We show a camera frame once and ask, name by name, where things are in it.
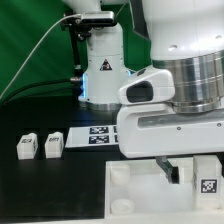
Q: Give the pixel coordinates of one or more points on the white sheet with markers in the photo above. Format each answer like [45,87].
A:
[91,136]

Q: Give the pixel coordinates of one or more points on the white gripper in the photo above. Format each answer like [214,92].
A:
[150,131]

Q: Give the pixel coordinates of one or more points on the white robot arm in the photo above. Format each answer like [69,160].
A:
[174,106]

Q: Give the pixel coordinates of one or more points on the grey camera on stand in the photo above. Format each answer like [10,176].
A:
[97,17]

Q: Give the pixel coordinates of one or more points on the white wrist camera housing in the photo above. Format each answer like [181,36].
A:
[147,86]

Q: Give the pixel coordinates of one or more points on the black camera stand pole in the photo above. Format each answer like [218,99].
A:
[78,33]

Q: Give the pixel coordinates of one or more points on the white square tabletop tray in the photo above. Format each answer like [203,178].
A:
[138,192]

